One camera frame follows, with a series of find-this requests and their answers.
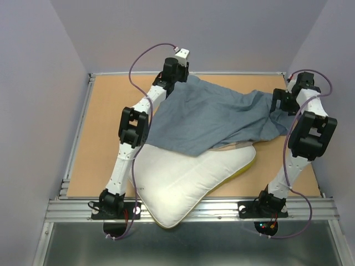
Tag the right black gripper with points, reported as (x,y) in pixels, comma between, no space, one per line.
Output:
(279,93)

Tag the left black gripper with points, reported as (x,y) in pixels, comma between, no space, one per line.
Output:
(185,72)

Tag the blue grey pillowcase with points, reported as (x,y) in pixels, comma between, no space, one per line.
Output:
(198,116)

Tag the white pillow yellow edge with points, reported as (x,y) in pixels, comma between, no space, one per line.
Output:
(171,184)

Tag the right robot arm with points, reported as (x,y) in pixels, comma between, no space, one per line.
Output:
(307,138)

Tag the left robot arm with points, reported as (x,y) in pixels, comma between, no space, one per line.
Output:
(133,133)

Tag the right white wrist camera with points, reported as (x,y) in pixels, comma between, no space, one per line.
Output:
(290,85)

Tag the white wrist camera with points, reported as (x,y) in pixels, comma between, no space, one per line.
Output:
(290,85)
(182,56)

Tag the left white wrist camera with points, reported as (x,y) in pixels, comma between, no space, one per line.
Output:
(182,56)

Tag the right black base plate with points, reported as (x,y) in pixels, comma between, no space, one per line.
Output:
(249,209)

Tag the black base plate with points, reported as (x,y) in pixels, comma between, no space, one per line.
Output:
(124,210)
(249,209)

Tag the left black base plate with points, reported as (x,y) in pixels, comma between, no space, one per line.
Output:
(124,210)

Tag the aluminium front rail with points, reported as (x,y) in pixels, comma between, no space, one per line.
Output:
(208,210)

